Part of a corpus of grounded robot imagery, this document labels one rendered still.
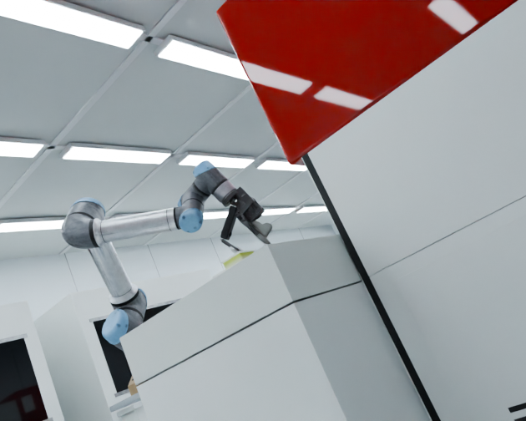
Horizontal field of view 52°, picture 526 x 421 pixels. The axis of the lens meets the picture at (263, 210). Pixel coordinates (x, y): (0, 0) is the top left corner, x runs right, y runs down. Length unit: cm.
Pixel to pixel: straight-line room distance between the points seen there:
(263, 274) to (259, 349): 18
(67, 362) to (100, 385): 49
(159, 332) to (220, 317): 23
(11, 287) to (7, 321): 123
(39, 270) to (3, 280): 40
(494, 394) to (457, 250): 35
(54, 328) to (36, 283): 85
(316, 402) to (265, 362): 15
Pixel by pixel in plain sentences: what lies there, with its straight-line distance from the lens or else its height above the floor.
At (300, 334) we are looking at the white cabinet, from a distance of 124.
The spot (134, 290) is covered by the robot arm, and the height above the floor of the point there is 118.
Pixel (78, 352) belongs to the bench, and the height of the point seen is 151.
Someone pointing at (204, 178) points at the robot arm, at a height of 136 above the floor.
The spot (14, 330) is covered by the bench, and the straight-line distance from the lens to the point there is 474.
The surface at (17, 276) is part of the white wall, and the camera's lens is 602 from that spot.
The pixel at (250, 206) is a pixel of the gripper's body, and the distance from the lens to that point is 178.
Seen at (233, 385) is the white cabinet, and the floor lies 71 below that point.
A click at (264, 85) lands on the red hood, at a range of 171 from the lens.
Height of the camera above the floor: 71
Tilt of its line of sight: 15 degrees up
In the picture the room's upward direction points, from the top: 25 degrees counter-clockwise
